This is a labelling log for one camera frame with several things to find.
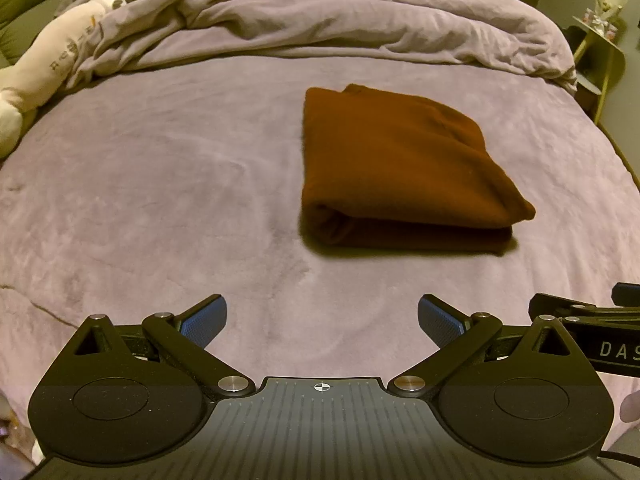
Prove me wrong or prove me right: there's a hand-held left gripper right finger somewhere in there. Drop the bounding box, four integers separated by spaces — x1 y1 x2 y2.
387 294 583 402

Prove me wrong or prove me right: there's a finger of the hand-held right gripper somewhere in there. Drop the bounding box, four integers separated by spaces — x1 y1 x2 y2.
528 292 640 325
611 282 640 307

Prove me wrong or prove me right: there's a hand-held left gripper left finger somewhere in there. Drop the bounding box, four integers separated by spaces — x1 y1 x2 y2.
59 294 257 402

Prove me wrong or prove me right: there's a brown knit sweater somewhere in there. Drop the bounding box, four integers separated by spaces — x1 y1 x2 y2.
298 83 537 260

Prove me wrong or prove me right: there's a person's right hand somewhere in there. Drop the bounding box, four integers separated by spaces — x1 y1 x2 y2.
619 387 640 427

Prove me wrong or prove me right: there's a purple fleece blanket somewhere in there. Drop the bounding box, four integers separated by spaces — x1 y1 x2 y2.
0 54 640 413

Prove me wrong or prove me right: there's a yellow side table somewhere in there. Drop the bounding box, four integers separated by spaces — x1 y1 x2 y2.
569 14 627 127

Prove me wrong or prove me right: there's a paper-wrapped bouquet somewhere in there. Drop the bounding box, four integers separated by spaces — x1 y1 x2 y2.
581 0 624 41

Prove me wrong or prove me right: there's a white plush toy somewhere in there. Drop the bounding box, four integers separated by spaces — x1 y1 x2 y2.
0 0 127 161

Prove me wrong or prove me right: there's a crumpled purple duvet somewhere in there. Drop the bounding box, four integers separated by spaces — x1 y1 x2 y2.
54 0 579 95

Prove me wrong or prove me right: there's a green pillow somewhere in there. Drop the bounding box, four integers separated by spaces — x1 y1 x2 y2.
0 0 110 70

